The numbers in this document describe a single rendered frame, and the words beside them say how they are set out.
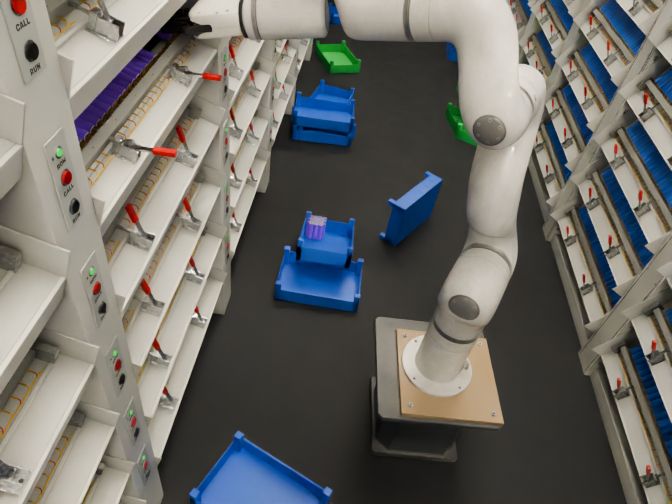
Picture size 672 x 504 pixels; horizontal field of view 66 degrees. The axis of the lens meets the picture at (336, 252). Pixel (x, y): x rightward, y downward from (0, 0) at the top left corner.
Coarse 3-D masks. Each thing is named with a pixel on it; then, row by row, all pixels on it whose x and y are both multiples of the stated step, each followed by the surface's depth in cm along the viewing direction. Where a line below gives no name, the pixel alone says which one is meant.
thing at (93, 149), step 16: (176, 48) 104; (160, 64) 98; (144, 80) 92; (128, 96) 88; (144, 96) 92; (128, 112) 85; (144, 112) 89; (112, 128) 81; (128, 128) 85; (96, 144) 77; (96, 160) 77
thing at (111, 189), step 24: (192, 48) 111; (216, 48) 115; (168, 96) 97; (192, 96) 106; (144, 120) 89; (168, 120) 92; (144, 144) 86; (96, 168) 78; (120, 168) 80; (144, 168) 86; (96, 192) 75; (120, 192) 77
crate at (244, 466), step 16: (240, 432) 142; (240, 448) 145; (256, 448) 142; (224, 464) 143; (240, 464) 143; (256, 464) 144; (272, 464) 143; (208, 480) 137; (224, 480) 140; (240, 480) 140; (256, 480) 141; (272, 480) 141; (288, 480) 142; (304, 480) 138; (192, 496) 128; (208, 496) 136; (224, 496) 137; (240, 496) 137; (256, 496) 138; (272, 496) 138; (288, 496) 139; (304, 496) 139; (320, 496) 139
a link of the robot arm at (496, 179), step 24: (528, 72) 90; (528, 144) 96; (480, 168) 97; (504, 168) 95; (480, 192) 98; (504, 192) 96; (480, 216) 101; (504, 216) 100; (480, 240) 113; (504, 240) 110
